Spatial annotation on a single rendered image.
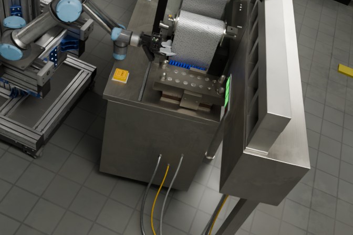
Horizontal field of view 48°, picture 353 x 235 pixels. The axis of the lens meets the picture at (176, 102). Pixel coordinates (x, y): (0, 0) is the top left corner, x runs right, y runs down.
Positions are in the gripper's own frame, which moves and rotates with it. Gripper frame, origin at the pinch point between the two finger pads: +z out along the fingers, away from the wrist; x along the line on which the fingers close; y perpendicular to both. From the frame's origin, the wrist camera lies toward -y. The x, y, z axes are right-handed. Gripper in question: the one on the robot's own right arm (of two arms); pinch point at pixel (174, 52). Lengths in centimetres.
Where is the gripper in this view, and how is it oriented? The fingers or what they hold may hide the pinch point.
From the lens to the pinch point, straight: 221.0
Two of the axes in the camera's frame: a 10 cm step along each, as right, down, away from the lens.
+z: 9.7, 2.4, 0.6
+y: 2.1, -6.4, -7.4
